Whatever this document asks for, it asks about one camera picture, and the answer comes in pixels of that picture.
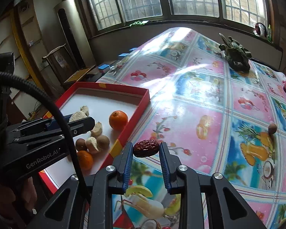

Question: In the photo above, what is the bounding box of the cluster beige rice cake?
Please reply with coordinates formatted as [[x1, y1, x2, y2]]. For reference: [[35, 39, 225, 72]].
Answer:
[[68, 111, 87, 123]]

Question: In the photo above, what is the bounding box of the brown longan fruit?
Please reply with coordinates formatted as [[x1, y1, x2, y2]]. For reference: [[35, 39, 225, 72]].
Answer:
[[75, 138, 87, 152]]

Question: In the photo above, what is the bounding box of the hexagonal beige rice cake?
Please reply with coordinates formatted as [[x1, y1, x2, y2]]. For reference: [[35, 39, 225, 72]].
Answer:
[[85, 137, 100, 155]]

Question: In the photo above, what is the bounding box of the brown longan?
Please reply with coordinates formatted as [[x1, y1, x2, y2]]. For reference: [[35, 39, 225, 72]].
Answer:
[[96, 135, 110, 149], [268, 123, 277, 135]]

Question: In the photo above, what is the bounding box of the small orange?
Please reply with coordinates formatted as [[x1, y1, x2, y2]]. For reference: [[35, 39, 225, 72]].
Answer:
[[77, 150, 93, 171]]

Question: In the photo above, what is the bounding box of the large orange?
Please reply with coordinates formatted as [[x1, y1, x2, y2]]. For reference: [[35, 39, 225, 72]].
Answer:
[[109, 110, 128, 131]]

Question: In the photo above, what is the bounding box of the red date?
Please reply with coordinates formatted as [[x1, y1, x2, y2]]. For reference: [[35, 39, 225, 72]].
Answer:
[[133, 139, 160, 158]]

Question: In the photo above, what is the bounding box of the person left hand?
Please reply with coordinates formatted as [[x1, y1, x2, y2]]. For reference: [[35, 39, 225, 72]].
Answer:
[[0, 177, 38, 221]]

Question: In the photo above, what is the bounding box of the red tray white inside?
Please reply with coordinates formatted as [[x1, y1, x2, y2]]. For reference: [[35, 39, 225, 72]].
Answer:
[[37, 81, 151, 195]]

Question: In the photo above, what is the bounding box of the wooden chair left side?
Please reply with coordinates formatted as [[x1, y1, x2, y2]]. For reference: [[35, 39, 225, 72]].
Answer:
[[42, 44, 96, 88]]

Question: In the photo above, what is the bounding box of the colourful plastic tablecloth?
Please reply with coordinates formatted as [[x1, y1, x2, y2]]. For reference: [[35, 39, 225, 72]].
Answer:
[[99, 27, 286, 228]]

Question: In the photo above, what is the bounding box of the silver tower air conditioner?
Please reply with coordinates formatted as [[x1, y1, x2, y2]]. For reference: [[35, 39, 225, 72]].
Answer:
[[54, 0, 96, 68]]

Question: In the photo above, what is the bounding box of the green item on sill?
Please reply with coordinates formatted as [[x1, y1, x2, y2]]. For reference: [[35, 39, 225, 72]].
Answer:
[[130, 20, 149, 28]]

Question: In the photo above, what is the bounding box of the window with metal grille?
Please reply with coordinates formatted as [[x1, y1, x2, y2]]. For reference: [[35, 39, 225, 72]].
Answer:
[[80, 0, 275, 40]]

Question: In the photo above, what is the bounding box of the red white helmet on sill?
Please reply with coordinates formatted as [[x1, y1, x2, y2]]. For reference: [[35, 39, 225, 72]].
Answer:
[[253, 22, 267, 39]]

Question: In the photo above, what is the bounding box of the green bottle on sill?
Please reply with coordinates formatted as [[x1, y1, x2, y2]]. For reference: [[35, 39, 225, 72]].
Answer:
[[267, 24, 272, 42]]

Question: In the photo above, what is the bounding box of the black corrugated cable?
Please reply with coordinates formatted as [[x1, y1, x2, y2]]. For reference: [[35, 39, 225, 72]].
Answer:
[[0, 71, 87, 191]]

